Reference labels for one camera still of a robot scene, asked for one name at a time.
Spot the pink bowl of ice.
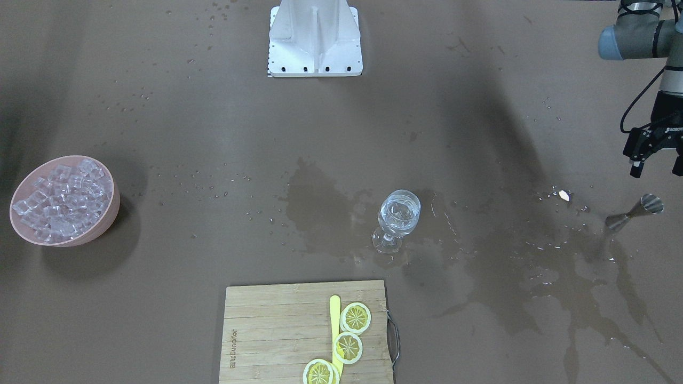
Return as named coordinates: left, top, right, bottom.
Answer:
left=10, top=155, right=120, bottom=246

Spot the lemon slice middle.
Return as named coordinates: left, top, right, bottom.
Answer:
left=332, top=332, right=363, bottom=365

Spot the white camera mast base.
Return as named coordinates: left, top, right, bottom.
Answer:
left=267, top=1, right=363, bottom=77

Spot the lemon slice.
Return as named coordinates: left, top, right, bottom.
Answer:
left=332, top=332, right=363, bottom=365
left=301, top=359, right=340, bottom=384
left=339, top=302, right=372, bottom=335

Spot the bamboo cutting board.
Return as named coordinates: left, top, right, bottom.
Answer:
left=218, top=280, right=395, bottom=383

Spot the lemon slice far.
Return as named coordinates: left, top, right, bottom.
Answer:
left=339, top=302, right=372, bottom=335

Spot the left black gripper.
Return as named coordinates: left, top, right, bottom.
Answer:
left=623, top=92, right=683, bottom=178

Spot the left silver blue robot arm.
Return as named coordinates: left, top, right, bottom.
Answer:
left=598, top=1, right=682, bottom=178

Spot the lemon slice near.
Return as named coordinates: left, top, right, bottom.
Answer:
left=301, top=359, right=340, bottom=384

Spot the yellow plastic stick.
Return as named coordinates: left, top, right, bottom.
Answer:
left=329, top=294, right=344, bottom=382

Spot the clear wine glass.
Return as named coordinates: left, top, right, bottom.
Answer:
left=371, top=189, right=422, bottom=254

